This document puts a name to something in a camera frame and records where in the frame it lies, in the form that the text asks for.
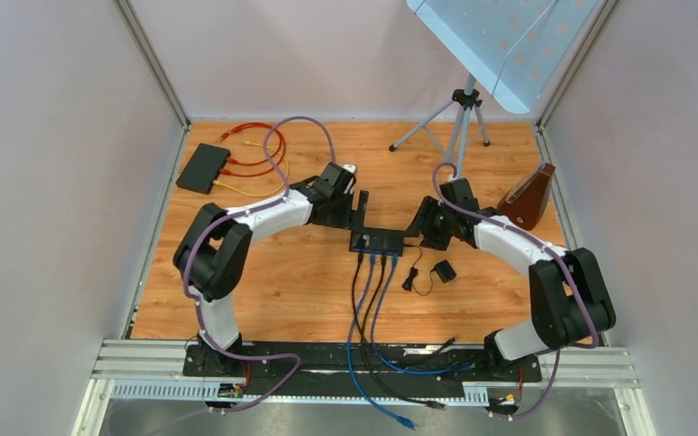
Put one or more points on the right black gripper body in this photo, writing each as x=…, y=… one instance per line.
x=437, y=231

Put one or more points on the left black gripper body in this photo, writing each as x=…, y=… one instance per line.
x=340, y=214

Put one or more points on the black power adapter with cord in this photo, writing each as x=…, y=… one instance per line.
x=442, y=270

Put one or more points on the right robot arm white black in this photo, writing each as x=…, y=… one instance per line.
x=569, y=300

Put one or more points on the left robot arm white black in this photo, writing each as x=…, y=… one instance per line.
x=212, y=255

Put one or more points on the brown wooden metronome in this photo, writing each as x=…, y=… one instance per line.
x=525, y=203

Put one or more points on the grey tripod stand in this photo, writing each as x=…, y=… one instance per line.
x=469, y=104

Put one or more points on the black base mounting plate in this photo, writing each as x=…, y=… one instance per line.
x=332, y=369

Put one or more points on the light blue perforated panel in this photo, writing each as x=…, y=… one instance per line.
x=512, y=48

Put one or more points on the aluminium frame rail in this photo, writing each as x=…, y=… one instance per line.
x=603, y=367

